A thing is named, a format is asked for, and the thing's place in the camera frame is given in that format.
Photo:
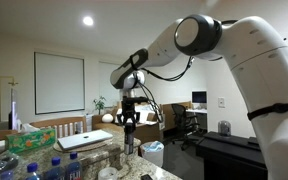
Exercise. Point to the black office chair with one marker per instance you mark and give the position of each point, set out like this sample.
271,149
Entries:
185,125

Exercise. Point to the white projector screen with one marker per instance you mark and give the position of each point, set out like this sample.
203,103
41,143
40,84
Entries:
59,83

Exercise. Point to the wooden chair back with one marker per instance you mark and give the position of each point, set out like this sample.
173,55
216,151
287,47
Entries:
65,126

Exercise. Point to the white waste bin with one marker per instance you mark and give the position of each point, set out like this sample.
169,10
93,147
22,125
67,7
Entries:
153,152

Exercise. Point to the black bottle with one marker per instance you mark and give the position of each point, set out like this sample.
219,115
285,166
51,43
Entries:
128,140

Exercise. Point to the potted green plant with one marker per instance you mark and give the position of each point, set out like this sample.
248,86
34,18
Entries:
99,104

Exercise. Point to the clear tape roll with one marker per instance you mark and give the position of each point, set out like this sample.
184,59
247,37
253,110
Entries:
108,173

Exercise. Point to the silver laptop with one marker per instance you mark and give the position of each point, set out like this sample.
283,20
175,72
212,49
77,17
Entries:
82,139

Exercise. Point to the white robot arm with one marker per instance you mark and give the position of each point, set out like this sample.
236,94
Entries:
256,56

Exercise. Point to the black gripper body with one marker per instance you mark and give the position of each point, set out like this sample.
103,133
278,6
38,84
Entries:
128,110

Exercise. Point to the black piano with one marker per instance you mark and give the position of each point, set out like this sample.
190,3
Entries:
231,158

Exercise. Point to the green tissue box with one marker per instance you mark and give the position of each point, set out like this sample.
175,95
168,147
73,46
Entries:
16,143

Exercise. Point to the computer monitor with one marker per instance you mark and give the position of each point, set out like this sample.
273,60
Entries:
199,96

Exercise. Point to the Fiji water bottle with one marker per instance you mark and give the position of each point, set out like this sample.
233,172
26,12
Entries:
73,168

